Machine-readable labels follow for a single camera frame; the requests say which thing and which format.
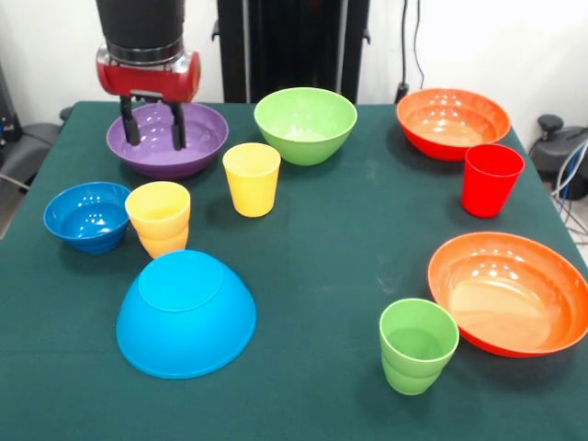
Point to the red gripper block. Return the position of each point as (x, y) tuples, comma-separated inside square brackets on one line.
[(151, 80)]

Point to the purple plastic bowl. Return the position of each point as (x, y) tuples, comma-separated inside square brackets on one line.
[(202, 138)]

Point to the light green plastic bowl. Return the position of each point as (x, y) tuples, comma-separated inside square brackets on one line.
[(303, 138)]

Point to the red plastic cup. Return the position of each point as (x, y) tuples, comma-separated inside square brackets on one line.
[(491, 184)]

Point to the orange plastic bowl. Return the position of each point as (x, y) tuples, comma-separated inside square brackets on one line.
[(452, 124), (505, 298)]

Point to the dark blue plastic bowl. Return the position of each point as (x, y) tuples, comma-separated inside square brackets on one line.
[(87, 220)]

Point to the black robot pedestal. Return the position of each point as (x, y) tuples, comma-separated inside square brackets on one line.
[(285, 46)]

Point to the yellow stepped plastic cup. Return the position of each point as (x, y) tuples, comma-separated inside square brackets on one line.
[(158, 220)]

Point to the black equipment box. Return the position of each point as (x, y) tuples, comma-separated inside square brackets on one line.
[(9, 115)]

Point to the dark green tablecloth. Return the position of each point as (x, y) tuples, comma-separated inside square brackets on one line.
[(321, 257)]

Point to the green stepped plastic cup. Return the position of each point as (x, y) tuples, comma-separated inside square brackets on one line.
[(413, 367)]

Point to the yellow smooth plastic cup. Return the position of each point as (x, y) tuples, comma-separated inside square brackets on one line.
[(251, 184)]

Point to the light blue plastic bowl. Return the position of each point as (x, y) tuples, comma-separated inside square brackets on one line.
[(184, 331)]

